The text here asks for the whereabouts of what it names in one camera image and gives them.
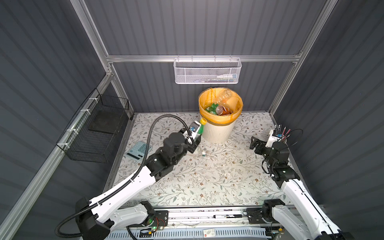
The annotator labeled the green bottle yellow cap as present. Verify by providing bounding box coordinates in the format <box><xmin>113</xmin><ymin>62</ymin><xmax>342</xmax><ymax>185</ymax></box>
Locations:
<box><xmin>205</xmin><ymin>103</ymin><xmax>219</xmax><ymax>115</ymax></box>
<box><xmin>197</xmin><ymin>118</ymin><xmax>207</xmax><ymax>135</ymax></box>

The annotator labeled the brown tea bottle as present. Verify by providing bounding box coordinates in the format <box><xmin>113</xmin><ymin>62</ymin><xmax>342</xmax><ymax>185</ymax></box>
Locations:
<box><xmin>215</xmin><ymin>105</ymin><xmax>233</xmax><ymax>116</ymax></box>

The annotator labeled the square clear bottle green label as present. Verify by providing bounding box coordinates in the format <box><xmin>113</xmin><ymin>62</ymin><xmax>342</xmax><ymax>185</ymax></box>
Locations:
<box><xmin>194</xmin><ymin>147</ymin><xmax>211</xmax><ymax>157</ymax></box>

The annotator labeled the tall clear ribbed bottle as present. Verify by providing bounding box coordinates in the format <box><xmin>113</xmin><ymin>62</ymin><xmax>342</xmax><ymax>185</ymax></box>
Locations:
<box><xmin>216</xmin><ymin>89</ymin><xmax>232</xmax><ymax>105</ymax></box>

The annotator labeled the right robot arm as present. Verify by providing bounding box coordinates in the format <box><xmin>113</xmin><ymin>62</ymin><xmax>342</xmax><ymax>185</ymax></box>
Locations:
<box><xmin>250</xmin><ymin>137</ymin><xmax>354</xmax><ymax>240</ymax></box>

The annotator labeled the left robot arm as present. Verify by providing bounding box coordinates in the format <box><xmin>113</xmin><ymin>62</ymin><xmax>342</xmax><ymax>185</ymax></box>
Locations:
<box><xmin>55</xmin><ymin>114</ymin><xmax>207</xmax><ymax>240</ymax></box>

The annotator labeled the white ribbed trash bin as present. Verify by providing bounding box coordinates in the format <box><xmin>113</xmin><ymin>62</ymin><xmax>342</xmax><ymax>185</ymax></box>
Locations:
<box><xmin>200</xmin><ymin>118</ymin><xmax>236</xmax><ymax>144</ymax></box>

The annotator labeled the orange bin liner bag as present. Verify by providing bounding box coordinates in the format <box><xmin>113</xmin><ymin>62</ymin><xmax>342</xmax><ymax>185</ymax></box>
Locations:
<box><xmin>198</xmin><ymin>88</ymin><xmax>244</xmax><ymax>125</ymax></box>

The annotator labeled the white pencil cup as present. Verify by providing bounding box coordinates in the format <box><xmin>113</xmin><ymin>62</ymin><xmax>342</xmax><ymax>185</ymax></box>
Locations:
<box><xmin>278</xmin><ymin>132</ymin><xmax>290</xmax><ymax>142</ymax></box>

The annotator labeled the teal calculator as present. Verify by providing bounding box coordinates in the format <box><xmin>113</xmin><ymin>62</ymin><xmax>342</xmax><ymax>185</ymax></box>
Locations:
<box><xmin>124</xmin><ymin>141</ymin><xmax>147</xmax><ymax>161</ymax></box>

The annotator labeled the white tube in basket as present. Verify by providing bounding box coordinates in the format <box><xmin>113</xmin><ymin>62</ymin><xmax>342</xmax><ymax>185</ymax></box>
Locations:
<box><xmin>210</xmin><ymin>74</ymin><xmax>238</xmax><ymax>82</ymax></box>

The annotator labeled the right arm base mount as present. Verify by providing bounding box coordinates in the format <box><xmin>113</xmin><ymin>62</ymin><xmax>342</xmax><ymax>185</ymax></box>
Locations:
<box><xmin>245</xmin><ymin>207</ymin><xmax>276</xmax><ymax>224</ymax></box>

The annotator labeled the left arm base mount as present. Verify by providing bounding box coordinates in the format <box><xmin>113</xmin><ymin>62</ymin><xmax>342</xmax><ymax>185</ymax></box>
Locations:
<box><xmin>131</xmin><ymin>209</ymin><xmax>169</xmax><ymax>228</ymax></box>

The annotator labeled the white wire wall basket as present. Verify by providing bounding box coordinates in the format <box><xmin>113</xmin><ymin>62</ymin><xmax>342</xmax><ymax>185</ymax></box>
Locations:
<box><xmin>173</xmin><ymin>58</ymin><xmax>242</xmax><ymax>85</ymax></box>

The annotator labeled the black wire wall basket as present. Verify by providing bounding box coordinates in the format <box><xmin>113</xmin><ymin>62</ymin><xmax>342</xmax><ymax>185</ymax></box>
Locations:
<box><xmin>57</xmin><ymin>90</ymin><xmax>130</xmax><ymax>164</ymax></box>

